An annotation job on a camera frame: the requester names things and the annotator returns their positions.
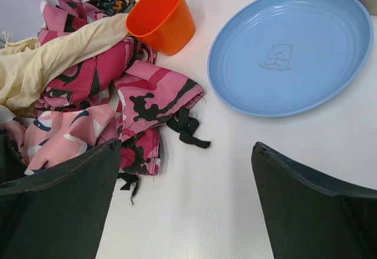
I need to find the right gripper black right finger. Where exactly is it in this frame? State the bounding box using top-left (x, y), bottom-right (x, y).
top-left (251, 142), bottom-right (376, 258)

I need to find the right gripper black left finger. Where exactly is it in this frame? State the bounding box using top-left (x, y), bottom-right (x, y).
top-left (1, 139), bottom-right (120, 258)

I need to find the light pink shark print cloth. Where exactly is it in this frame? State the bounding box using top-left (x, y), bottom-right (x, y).
top-left (1, 104), bottom-right (115, 175)

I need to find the magenta pink camouflage cloth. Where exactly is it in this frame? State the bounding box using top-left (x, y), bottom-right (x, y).
top-left (29, 0), bottom-right (211, 205)

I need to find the cream yellow cloth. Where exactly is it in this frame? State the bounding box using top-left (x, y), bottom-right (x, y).
top-left (1, 14), bottom-right (135, 113)

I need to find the blue plastic plate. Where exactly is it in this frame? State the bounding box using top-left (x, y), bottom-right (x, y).
top-left (207, 0), bottom-right (374, 117)

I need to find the orange plastic cup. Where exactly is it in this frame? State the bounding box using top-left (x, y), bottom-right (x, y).
top-left (125, 0), bottom-right (196, 56)

